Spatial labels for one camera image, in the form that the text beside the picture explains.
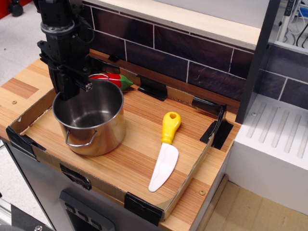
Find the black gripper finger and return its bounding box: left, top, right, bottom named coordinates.
left=63, top=73, right=92, bottom=101
left=48, top=62, right=64, bottom=93

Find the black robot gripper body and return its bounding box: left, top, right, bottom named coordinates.
left=38, top=23, right=93, bottom=76

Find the stainless steel pot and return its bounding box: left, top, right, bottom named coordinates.
left=52, top=79, right=126, bottom=156

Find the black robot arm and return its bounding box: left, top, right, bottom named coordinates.
left=34, top=0, right=94, bottom=100

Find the cardboard fence with black tape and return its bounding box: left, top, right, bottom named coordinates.
left=0, top=60, right=240, bottom=231

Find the red green toy pepper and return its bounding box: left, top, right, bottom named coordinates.
left=90, top=73, right=133, bottom=91

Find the black caster wheel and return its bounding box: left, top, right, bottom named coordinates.
left=8, top=0, right=24, bottom=17

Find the grey oven control panel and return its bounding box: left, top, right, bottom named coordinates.
left=59, top=191, right=116, bottom=231

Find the white ridged drainboard sink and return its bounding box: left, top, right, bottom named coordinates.
left=232, top=93, right=308, bottom=174

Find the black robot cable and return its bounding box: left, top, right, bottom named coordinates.
left=72, top=14, right=96, bottom=44

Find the yellow handled white toy knife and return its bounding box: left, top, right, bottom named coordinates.
left=148, top=112, right=181, bottom=193

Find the dark grey cabinet post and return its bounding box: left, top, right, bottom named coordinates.
left=236, top=0, right=281, bottom=124

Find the white power strip with cables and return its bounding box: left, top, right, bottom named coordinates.
left=275, top=0, right=308, bottom=52

